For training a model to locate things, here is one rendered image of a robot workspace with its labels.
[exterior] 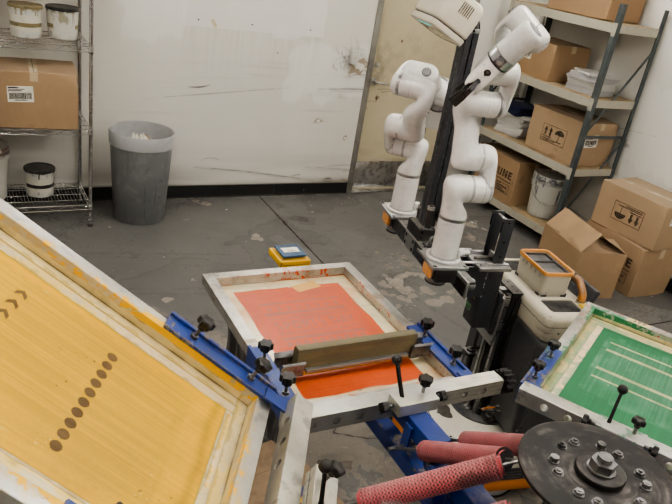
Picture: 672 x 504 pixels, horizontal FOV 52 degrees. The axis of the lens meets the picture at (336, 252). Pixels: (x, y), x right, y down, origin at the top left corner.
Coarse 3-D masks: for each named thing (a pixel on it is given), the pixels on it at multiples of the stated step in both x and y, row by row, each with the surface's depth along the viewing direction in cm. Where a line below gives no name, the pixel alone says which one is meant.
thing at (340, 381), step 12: (288, 288) 247; (240, 300) 234; (252, 300) 235; (264, 300) 236; (276, 300) 238; (288, 300) 239; (252, 312) 228; (264, 324) 222; (264, 336) 216; (276, 336) 217; (276, 348) 211; (288, 348) 212; (324, 372) 203; (336, 372) 204; (348, 372) 205; (300, 384) 196; (312, 384) 197; (324, 384) 198; (336, 384) 199; (348, 384) 200; (360, 384) 201; (312, 396) 192; (324, 396) 193
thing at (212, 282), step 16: (224, 272) 243; (240, 272) 245; (256, 272) 247; (272, 272) 248; (288, 272) 251; (304, 272) 254; (320, 272) 258; (336, 272) 261; (352, 272) 259; (208, 288) 234; (368, 288) 249; (224, 304) 223; (384, 304) 240; (240, 320) 216; (400, 320) 231; (240, 336) 209; (416, 384) 199; (320, 400) 185
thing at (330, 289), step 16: (320, 288) 251; (336, 288) 252; (352, 304) 243; (368, 320) 235; (368, 368) 209; (384, 368) 210; (400, 368) 212; (416, 368) 213; (368, 384) 201; (384, 384) 203
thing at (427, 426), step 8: (408, 416) 177; (416, 416) 177; (424, 416) 178; (400, 424) 181; (416, 424) 174; (424, 424) 175; (432, 424) 175; (416, 432) 174; (424, 432) 172; (432, 432) 172; (440, 432) 173; (416, 440) 174; (432, 440) 170; (440, 440) 170; (448, 440) 170
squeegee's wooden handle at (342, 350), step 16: (368, 336) 205; (384, 336) 207; (400, 336) 209; (416, 336) 212; (304, 352) 194; (320, 352) 197; (336, 352) 200; (352, 352) 203; (368, 352) 206; (384, 352) 209; (400, 352) 212; (304, 368) 197
